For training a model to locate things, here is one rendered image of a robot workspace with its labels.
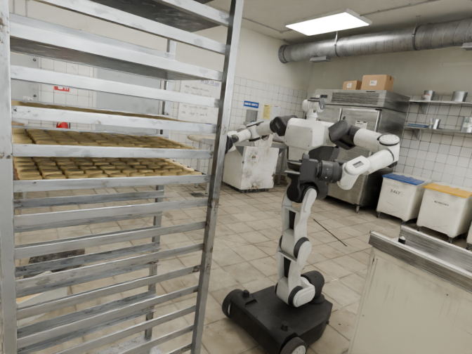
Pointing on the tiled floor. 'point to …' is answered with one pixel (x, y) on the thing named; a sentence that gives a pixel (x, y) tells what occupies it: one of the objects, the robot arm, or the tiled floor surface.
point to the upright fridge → (355, 112)
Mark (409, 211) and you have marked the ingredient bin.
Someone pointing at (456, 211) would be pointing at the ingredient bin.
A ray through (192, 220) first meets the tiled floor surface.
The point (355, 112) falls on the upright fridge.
